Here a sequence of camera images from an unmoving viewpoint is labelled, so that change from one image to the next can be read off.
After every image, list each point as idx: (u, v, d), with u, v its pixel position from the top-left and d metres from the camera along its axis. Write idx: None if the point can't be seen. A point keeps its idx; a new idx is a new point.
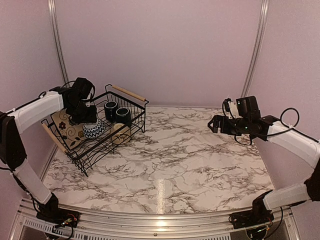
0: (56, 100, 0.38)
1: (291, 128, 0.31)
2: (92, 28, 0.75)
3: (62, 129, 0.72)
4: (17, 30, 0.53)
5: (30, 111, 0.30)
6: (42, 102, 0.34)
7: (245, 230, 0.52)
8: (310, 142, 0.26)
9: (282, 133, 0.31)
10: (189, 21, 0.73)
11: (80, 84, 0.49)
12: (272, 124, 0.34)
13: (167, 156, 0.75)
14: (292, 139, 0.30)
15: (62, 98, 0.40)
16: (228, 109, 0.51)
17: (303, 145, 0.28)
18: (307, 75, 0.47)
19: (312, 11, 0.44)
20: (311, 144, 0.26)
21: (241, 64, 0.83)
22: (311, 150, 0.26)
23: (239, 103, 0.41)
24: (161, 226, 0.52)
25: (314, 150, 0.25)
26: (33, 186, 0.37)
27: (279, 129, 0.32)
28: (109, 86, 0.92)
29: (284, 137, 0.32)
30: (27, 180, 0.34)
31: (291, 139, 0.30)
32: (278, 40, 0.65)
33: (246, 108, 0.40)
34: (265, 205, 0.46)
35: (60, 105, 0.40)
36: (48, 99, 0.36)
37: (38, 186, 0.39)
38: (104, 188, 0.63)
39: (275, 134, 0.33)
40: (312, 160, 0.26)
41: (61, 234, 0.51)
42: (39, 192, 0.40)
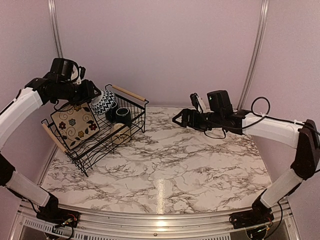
0: (31, 100, 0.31)
1: (265, 116, 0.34)
2: (92, 28, 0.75)
3: (62, 129, 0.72)
4: (16, 30, 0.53)
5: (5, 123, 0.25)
6: (17, 108, 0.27)
7: (245, 230, 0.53)
8: (286, 124, 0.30)
9: (257, 124, 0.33)
10: (189, 21, 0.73)
11: (57, 66, 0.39)
12: (244, 117, 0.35)
13: (167, 156, 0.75)
14: (268, 127, 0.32)
15: (38, 93, 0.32)
16: (195, 103, 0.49)
17: (281, 130, 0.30)
18: (307, 75, 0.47)
19: (312, 12, 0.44)
20: (288, 127, 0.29)
21: (242, 64, 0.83)
22: (288, 133, 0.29)
23: (211, 98, 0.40)
24: (161, 227, 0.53)
25: (292, 131, 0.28)
26: (30, 190, 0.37)
27: (252, 120, 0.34)
28: (109, 86, 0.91)
29: (260, 127, 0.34)
30: (21, 187, 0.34)
31: (267, 127, 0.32)
32: (278, 40, 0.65)
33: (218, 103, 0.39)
34: (264, 204, 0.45)
35: (39, 102, 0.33)
36: (22, 102, 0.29)
37: (35, 189, 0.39)
38: (104, 188, 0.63)
39: (250, 125, 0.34)
40: (292, 140, 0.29)
41: (61, 234, 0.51)
42: (33, 197, 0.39)
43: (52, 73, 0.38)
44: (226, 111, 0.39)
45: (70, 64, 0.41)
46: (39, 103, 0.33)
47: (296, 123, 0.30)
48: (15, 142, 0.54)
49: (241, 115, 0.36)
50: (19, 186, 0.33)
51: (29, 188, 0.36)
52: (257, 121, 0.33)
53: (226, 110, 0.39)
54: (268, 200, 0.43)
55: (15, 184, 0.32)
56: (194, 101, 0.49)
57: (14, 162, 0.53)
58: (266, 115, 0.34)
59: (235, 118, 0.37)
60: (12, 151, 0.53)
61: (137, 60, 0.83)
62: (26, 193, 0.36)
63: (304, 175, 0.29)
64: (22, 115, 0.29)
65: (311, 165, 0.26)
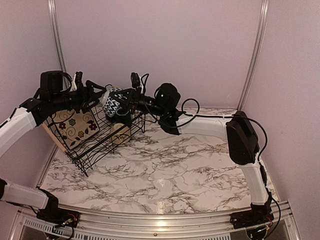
0: (25, 121, 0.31)
1: (196, 116, 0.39)
2: (92, 29, 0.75)
3: (62, 129, 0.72)
4: (16, 31, 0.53)
5: None
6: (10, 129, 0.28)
7: (245, 230, 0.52)
8: (215, 121, 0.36)
9: (191, 122, 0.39)
10: (189, 21, 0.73)
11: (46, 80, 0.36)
12: (178, 119, 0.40)
13: (167, 156, 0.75)
14: (200, 125, 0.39)
15: (33, 115, 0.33)
16: (136, 83, 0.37)
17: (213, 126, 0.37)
18: (307, 77, 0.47)
19: (313, 11, 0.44)
20: (218, 123, 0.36)
21: (241, 65, 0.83)
22: (219, 127, 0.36)
23: (163, 96, 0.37)
24: (161, 227, 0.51)
25: (221, 126, 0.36)
26: (27, 196, 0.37)
27: (184, 121, 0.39)
28: (109, 86, 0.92)
29: (193, 125, 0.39)
30: (15, 196, 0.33)
31: (199, 124, 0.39)
32: (279, 40, 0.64)
33: (165, 101, 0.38)
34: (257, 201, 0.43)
35: (33, 122, 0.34)
36: (16, 123, 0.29)
37: (33, 195, 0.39)
38: (104, 188, 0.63)
39: (183, 126, 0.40)
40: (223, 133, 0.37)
41: (61, 234, 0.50)
42: (32, 203, 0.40)
43: (42, 91, 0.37)
44: (171, 107, 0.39)
45: (59, 77, 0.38)
46: (32, 124, 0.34)
47: (224, 117, 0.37)
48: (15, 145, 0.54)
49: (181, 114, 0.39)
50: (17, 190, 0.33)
51: (25, 194, 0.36)
52: (188, 121, 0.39)
53: (170, 108, 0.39)
54: (257, 200, 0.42)
55: (10, 194, 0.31)
56: (134, 82, 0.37)
57: (14, 172, 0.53)
58: (197, 114, 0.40)
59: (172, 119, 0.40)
60: (11, 155, 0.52)
61: (136, 61, 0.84)
62: (23, 203, 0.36)
63: (238, 160, 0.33)
64: (13, 137, 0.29)
65: (245, 152, 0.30)
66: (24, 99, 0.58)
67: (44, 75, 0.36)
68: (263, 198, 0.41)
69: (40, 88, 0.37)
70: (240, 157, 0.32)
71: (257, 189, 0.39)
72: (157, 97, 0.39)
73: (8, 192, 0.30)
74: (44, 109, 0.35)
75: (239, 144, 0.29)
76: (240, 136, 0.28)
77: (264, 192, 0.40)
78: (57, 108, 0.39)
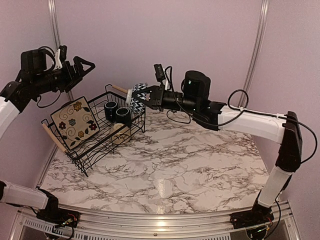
0: (7, 111, 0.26)
1: (243, 111, 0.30)
2: (92, 29, 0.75)
3: (62, 129, 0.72)
4: (16, 31, 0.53)
5: None
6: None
7: (245, 230, 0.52)
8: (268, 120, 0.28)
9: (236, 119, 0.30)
10: (189, 22, 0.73)
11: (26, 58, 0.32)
12: (221, 112, 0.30)
13: (167, 156, 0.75)
14: (248, 122, 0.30)
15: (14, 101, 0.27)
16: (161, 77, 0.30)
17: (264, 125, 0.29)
18: (307, 77, 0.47)
19: (313, 11, 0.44)
20: (270, 122, 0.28)
21: (241, 65, 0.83)
22: (272, 128, 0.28)
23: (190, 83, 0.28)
24: (161, 227, 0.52)
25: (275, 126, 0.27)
26: (27, 196, 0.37)
27: (230, 116, 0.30)
28: (109, 86, 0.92)
29: (238, 123, 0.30)
30: (15, 197, 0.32)
31: (246, 122, 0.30)
32: (278, 40, 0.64)
33: (195, 90, 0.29)
34: (263, 203, 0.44)
35: (15, 111, 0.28)
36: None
37: (32, 195, 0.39)
38: (104, 188, 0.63)
39: (226, 122, 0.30)
40: (276, 136, 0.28)
41: (61, 234, 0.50)
42: (32, 203, 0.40)
43: (23, 72, 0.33)
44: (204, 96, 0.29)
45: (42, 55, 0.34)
46: (15, 112, 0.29)
47: (278, 117, 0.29)
48: (13, 143, 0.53)
49: (216, 108, 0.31)
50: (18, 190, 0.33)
51: (25, 194, 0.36)
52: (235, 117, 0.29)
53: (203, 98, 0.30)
54: (265, 199, 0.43)
55: (10, 195, 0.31)
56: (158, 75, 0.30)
57: (8, 171, 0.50)
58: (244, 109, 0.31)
59: (211, 113, 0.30)
60: (8, 154, 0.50)
61: (136, 61, 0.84)
62: (22, 203, 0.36)
63: (289, 168, 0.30)
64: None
65: (296, 159, 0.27)
66: None
67: (24, 54, 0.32)
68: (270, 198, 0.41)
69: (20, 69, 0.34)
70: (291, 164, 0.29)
71: (267, 191, 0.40)
72: (185, 88, 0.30)
73: (7, 192, 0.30)
74: (25, 93, 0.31)
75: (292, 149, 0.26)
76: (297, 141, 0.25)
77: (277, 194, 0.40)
78: (40, 89, 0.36)
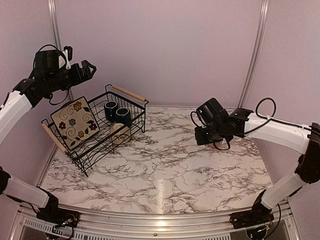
0: (19, 105, 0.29)
1: (270, 119, 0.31)
2: (92, 29, 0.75)
3: (62, 129, 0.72)
4: (16, 31, 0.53)
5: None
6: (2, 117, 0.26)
7: (245, 230, 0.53)
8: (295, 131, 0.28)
9: (263, 127, 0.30)
10: (189, 22, 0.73)
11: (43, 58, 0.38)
12: (248, 119, 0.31)
13: (167, 156, 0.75)
14: (273, 131, 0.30)
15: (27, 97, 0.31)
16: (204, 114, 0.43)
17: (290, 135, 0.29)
18: (307, 77, 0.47)
19: (313, 11, 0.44)
20: (297, 133, 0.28)
21: (241, 65, 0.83)
22: (297, 138, 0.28)
23: (201, 110, 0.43)
24: (161, 227, 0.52)
25: (301, 137, 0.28)
26: (29, 192, 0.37)
27: (256, 123, 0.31)
28: (109, 86, 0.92)
29: (264, 131, 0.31)
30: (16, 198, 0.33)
31: (272, 130, 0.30)
32: (278, 40, 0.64)
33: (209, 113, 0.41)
34: (266, 205, 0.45)
35: (28, 105, 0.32)
36: (9, 109, 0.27)
37: (33, 194, 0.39)
38: (104, 188, 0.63)
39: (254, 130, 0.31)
40: (300, 147, 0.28)
41: (61, 234, 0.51)
42: (33, 201, 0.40)
43: (38, 70, 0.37)
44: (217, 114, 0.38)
45: (54, 55, 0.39)
46: (28, 106, 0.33)
47: (304, 128, 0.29)
48: (14, 145, 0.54)
49: (243, 115, 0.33)
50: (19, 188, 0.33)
51: (27, 190, 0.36)
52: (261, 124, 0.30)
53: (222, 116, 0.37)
54: (270, 199, 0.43)
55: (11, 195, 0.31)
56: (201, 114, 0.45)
57: (13, 167, 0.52)
58: (271, 117, 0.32)
59: (237, 119, 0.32)
60: (9, 155, 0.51)
61: (136, 61, 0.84)
62: (24, 199, 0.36)
63: (309, 180, 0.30)
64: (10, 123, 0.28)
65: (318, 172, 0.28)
66: None
67: (40, 55, 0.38)
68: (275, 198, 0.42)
69: (35, 68, 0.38)
70: (312, 176, 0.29)
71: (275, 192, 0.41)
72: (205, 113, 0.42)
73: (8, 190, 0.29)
74: (39, 89, 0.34)
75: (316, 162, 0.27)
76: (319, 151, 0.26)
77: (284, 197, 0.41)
78: (54, 87, 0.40)
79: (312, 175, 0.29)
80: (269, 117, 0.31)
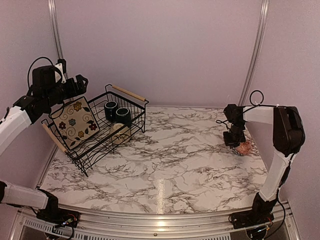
0: (20, 120, 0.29)
1: (258, 105, 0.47)
2: (92, 29, 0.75)
3: (62, 129, 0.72)
4: (16, 31, 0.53)
5: None
6: (5, 127, 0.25)
7: (245, 230, 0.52)
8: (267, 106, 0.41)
9: (252, 109, 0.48)
10: (189, 21, 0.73)
11: (38, 76, 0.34)
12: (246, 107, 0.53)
13: (167, 156, 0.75)
14: (257, 110, 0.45)
15: (27, 113, 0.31)
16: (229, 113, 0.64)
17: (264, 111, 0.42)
18: (307, 77, 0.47)
19: (313, 12, 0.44)
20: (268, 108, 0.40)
21: (241, 65, 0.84)
22: (267, 111, 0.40)
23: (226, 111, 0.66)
24: (161, 227, 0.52)
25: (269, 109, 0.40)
26: (27, 196, 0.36)
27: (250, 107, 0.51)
28: (109, 86, 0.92)
29: (253, 111, 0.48)
30: (15, 200, 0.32)
31: (257, 110, 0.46)
32: (278, 40, 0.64)
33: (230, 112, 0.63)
34: (263, 197, 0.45)
35: (27, 121, 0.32)
36: (12, 121, 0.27)
37: (32, 196, 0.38)
38: (104, 188, 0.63)
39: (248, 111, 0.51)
40: (270, 118, 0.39)
41: (61, 234, 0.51)
42: (33, 202, 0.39)
43: (34, 87, 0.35)
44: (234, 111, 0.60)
45: (50, 72, 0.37)
46: (27, 122, 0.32)
47: None
48: (15, 148, 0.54)
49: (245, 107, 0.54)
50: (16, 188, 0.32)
51: (25, 194, 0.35)
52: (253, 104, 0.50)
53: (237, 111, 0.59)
54: (268, 194, 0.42)
55: (10, 197, 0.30)
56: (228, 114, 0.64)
57: (14, 172, 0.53)
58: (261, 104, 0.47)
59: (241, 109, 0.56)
60: (11, 157, 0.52)
61: (136, 61, 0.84)
62: (23, 203, 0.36)
63: (284, 149, 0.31)
64: (11, 136, 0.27)
65: (284, 135, 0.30)
66: None
67: (36, 70, 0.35)
68: (269, 195, 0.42)
69: (32, 84, 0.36)
70: (282, 142, 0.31)
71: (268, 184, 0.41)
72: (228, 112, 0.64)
73: (7, 193, 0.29)
74: (38, 106, 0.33)
75: (281, 125, 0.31)
76: (282, 115, 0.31)
77: (277, 189, 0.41)
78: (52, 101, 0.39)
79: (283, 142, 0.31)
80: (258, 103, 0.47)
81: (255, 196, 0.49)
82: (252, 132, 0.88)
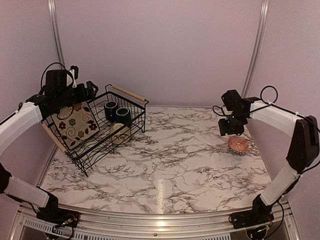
0: (31, 114, 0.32)
1: (270, 105, 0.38)
2: (92, 29, 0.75)
3: (62, 129, 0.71)
4: (16, 31, 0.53)
5: (8, 129, 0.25)
6: (16, 120, 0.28)
7: (245, 230, 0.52)
8: (287, 115, 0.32)
9: (263, 109, 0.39)
10: (189, 21, 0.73)
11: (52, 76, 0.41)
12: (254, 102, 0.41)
13: (167, 156, 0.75)
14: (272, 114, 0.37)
15: (40, 109, 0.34)
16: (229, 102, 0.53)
17: (283, 118, 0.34)
18: (307, 77, 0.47)
19: (313, 12, 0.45)
20: (288, 117, 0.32)
21: (241, 65, 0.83)
22: (288, 122, 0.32)
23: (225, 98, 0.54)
24: (161, 227, 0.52)
25: (290, 120, 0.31)
26: (30, 191, 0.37)
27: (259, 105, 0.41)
28: (109, 86, 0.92)
29: (264, 113, 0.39)
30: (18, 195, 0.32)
31: (270, 113, 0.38)
32: (278, 39, 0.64)
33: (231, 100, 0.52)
34: (264, 202, 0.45)
35: (39, 116, 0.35)
36: (24, 114, 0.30)
37: (34, 193, 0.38)
38: (104, 188, 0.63)
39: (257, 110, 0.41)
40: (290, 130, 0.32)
41: (61, 234, 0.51)
42: (34, 200, 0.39)
43: (47, 88, 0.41)
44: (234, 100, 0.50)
45: (63, 74, 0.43)
46: (38, 118, 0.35)
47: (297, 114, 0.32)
48: (14, 149, 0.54)
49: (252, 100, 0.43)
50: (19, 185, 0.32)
51: (28, 190, 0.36)
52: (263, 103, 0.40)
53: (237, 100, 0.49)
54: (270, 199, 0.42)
55: (14, 189, 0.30)
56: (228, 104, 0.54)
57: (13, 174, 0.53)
58: (272, 103, 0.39)
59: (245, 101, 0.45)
60: (10, 160, 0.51)
61: (137, 61, 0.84)
62: (26, 198, 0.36)
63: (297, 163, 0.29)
64: (21, 128, 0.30)
65: (302, 156, 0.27)
66: (24, 99, 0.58)
67: (50, 72, 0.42)
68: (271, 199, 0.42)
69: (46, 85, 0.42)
70: (298, 160, 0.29)
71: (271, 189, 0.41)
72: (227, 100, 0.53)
73: (13, 184, 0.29)
74: (50, 104, 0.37)
75: (301, 144, 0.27)
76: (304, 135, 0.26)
77: (280, 196, 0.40)
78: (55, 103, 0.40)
79: (298, 158, 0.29)
80: (270, 103, 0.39)
81: (255, 197, 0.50)
82: (252, 133, 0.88)
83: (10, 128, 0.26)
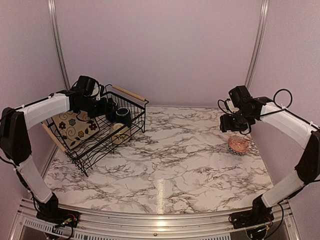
0: (61, 102, 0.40)
1: (284, 110, 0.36)
2: (92, 29, 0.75)
3: (62, 129, 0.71)
4: (17, 31, 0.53)
5: (39, 108, 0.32)
6: (48, 103, 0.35)
7: (245, 230, 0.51)
8: (301, 123, 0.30)
9: (275, 114, 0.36)
10: (189, 21, 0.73)
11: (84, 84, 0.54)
12: (265, 104, 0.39)
13: (167, 156, 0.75)
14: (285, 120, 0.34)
15: (68, 100, 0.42)
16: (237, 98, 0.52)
17: (296, 126, 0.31)
18: (306, 78, 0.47)
19: (313, 12, 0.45)
20: (302, 126, 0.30)
21: (241, 65, 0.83)
22: (302, 131, 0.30)
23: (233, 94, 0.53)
24: (161, 227, 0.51)
25: (304, 130, 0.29)
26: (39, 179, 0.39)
27: (271, 109, 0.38)
28: (109, 86, 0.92)
29: (276, 117, 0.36)
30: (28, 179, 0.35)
31: (283, 119, 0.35)
32: (278, 39, 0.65)
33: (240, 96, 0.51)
34: (264, 203, 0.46)
35: (66, 107, 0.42)
36: (55, 100, 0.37)
37: (40, 185, 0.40)
38: (104, 188, 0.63)
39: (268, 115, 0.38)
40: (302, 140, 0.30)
41: (61, 234, 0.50)
42: (38, 192, 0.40)
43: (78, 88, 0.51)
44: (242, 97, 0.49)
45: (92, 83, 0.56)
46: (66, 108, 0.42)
47: (311, 124, 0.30)
48: None
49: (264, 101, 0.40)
50: (25, 176, 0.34)
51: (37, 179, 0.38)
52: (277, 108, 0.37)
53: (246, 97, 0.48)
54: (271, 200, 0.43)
55: (27, 170, 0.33)
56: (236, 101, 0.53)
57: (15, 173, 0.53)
58: (286, 109, 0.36)
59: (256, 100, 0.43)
60: None
61: (137, 61, 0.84)
62: (36, 185, 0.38)
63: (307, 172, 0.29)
64: (51, 111, 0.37)
65: (313, 170, 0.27)
66: (24, 99, 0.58)
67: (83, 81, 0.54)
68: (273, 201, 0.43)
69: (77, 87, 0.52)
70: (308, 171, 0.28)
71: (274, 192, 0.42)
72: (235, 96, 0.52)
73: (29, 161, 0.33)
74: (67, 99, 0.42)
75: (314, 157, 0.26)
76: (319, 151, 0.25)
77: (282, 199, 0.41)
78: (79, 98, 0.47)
79: (307, 165, 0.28)
80: (284, 107, 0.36)
81: (256, 197, 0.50)
82: (252, 133, 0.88)
83: (42, 107, 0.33)
